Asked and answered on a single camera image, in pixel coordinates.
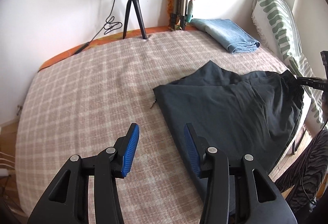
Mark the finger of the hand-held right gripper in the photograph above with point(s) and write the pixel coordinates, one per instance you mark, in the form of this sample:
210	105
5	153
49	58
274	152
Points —
292	79

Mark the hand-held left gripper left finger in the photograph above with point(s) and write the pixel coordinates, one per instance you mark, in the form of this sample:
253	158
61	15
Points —
130	149

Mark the pink plaid blanket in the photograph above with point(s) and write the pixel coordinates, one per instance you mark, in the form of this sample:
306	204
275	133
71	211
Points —
89	98

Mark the black pants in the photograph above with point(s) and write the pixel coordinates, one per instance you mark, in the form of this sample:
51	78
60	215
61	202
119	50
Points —
230	106

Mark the zebra striped clothing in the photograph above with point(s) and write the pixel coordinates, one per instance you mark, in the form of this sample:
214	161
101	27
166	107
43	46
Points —
312	162

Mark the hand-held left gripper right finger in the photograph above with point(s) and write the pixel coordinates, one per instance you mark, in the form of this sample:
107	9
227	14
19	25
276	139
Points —
192	152

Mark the green white patterned pillow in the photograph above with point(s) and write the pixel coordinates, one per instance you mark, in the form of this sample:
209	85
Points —
276	21

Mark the folded blue jeans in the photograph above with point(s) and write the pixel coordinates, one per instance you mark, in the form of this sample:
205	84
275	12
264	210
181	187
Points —
225	31

